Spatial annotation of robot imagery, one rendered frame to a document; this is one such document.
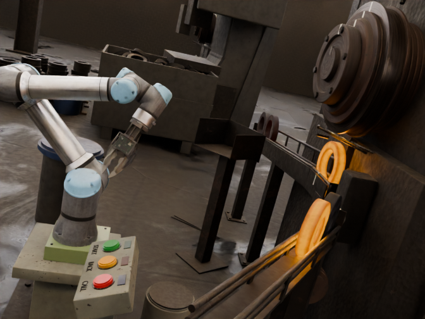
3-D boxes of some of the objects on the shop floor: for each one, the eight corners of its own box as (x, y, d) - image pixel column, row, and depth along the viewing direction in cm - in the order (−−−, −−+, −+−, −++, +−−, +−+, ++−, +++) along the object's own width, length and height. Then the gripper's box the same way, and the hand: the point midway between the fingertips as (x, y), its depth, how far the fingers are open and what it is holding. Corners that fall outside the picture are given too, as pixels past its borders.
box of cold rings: (190, 133, 492) (206, 61, 470) (201, 156, 414) (221, 72, 393) (94, 115, 468) (107, 38, 446) (87, 136, 391) (102, 45, 369)
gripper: (126, 113, 151) (88, 166, 148) (151, 130, 151) (114, 183, 148) (129, 118, 159) (93, 168, 157) (153, 134, 159) (118, 184, 157)
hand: (107, 172), depth 155 cm, fingers closed
